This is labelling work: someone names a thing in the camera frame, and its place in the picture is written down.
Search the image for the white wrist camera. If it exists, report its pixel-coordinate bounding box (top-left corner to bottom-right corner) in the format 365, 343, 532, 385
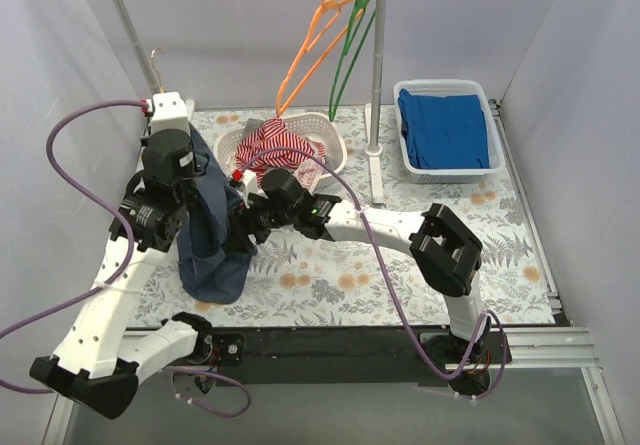
229, 169, 259, 203
143, 92, 195, 136

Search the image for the white rectangular basket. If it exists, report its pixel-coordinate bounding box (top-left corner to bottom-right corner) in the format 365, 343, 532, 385
394, 79, 506, 184

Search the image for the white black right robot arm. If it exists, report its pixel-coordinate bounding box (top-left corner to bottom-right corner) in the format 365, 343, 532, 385
223, 169, 489, 363

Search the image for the floral table mat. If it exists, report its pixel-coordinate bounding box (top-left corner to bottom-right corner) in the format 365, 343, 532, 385
129, 106, 554, 328

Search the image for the blue folded cloth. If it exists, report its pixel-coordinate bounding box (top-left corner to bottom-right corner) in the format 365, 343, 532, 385
397, 89, 490, 170

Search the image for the grey garment in basket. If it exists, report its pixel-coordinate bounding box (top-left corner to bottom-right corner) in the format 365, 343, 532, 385
242, 118, 264, 139

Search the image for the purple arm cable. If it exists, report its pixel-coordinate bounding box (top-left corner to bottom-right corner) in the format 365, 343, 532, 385
234, 147, 509, 398
0, 99, 252, 419

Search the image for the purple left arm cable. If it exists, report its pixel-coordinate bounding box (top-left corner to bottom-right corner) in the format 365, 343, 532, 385
0, 99, 252, 419

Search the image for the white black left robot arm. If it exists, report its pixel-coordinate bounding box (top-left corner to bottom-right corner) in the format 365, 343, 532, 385
29, 129, 213, 419

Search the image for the green clothes hanger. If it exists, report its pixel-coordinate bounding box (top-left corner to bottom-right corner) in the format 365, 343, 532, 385
328, 0, 375, 122

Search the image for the navy blue tank top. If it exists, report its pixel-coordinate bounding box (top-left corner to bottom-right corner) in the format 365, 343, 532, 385
176, 129, 255, 305

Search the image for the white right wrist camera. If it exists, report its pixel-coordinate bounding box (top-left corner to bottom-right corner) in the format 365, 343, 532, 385
229, 169, 259, 203

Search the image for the white oval laundry basket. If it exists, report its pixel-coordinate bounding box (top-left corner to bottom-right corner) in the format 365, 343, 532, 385
212, 112, 347, 174

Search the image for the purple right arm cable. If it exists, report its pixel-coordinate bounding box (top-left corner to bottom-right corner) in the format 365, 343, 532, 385
234, 147, 509, 398

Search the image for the aluminium frame rail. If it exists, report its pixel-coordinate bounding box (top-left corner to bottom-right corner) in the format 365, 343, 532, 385
44, 327, 624, 444

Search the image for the red white striped garment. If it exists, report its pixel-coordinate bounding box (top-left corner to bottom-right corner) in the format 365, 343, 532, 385
235, 117, 325, 190

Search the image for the yellow clothes hanger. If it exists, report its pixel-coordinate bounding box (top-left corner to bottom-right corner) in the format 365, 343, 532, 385
150, 48, 166, 93

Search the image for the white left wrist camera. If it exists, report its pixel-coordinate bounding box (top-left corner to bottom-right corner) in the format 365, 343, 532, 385
143, 92, 195, 136

